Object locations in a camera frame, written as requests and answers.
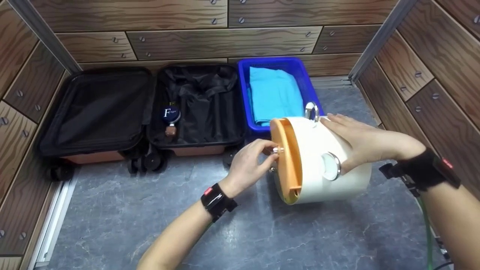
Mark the dark blue round bottle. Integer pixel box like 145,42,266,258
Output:
162,101,182,138

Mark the person's left hand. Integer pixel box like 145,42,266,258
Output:
224,139,280,199

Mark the black wrist band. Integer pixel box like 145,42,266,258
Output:
200,183,239,224
379,148,462,270

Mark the white and orange round case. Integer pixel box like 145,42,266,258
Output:
269,102,373,206

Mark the person's right forearm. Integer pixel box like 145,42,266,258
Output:
419,176,480,270

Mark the blue plastic basket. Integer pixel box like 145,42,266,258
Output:
237,56,325,136

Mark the pink hard-shell suitcase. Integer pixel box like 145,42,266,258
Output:
37,64,249,181

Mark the person's right hand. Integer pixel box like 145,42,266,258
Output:
320,113,414,175

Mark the light blue folded cloth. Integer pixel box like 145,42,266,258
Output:
248,67,305,127

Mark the person's left forearm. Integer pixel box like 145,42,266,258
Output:
136,201,222,270

